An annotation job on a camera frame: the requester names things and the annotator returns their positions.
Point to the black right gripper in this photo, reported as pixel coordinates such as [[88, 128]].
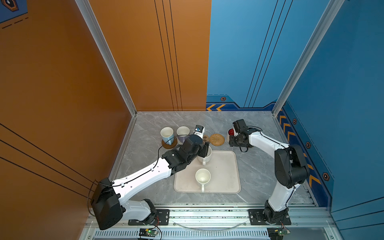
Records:
[[232, 143]]

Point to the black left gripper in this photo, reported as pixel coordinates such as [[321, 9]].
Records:
[[204, 149]]

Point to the cork paw print coaster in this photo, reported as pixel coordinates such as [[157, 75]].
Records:
[[205, 138]]

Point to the red inside white mug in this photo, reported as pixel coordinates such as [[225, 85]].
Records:
[[230, 134]]

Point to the woven rattan round coaster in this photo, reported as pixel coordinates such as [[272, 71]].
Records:
[[217, 139]]

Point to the white mug purple handle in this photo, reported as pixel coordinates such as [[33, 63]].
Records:
[[182, 134]]

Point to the plain white mug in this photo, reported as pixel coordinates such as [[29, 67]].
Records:
[[203, 177]]

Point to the scratched brown wooden round coaster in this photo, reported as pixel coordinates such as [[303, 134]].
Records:
[[167, 146]]

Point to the white mug blue handle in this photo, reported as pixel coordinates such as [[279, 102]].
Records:
[[167, 134]]

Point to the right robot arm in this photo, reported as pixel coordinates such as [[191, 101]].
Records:
[[290, 167]]

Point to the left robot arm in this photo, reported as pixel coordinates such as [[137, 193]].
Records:
[[111, 201]]

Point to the white speckled mug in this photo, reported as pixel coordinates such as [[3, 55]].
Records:
[[207, 158]]

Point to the white serving tray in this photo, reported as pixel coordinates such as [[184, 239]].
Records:
[[225, 178]]

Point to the right circuit board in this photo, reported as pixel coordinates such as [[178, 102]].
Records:
[[278, 234]]

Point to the left green circuit board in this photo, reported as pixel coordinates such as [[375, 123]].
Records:
[[148, 234]]

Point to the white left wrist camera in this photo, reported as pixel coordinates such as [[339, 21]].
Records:
[[199, 131]]

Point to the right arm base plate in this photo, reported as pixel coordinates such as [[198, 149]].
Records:
[[255, 216]]

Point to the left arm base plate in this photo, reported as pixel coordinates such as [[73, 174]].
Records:
[[159, 218]]

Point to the aluminium front rail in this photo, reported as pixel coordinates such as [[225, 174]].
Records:
[[205, 222]]

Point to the aluminium corner post right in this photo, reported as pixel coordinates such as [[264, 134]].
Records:
[[318, 34]]

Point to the aluminium corner post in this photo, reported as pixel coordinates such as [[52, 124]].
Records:
[[101, 42], [318, 34]]

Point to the aluminium corner post left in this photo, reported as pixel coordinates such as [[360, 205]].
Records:
[[101, 42]]

